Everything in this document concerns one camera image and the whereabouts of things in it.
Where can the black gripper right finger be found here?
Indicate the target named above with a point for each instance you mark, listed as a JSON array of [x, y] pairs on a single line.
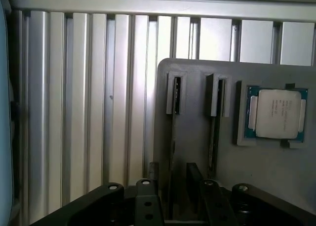
[[214, 206]]

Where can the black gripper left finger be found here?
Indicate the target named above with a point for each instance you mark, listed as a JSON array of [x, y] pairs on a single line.
[[145, 206]]

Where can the dark RAM stick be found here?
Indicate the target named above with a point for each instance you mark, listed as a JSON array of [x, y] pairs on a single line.
[[176, 97], [220, 97]]

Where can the grey plastic parts rack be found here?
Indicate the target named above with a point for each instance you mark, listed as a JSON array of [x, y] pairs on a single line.
[[256, 166]]

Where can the silver CPU on green board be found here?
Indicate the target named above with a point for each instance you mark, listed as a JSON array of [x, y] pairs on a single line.
[[277, 113]]

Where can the blue-grey PC case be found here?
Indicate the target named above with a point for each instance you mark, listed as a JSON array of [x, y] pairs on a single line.
[[4, 112]]

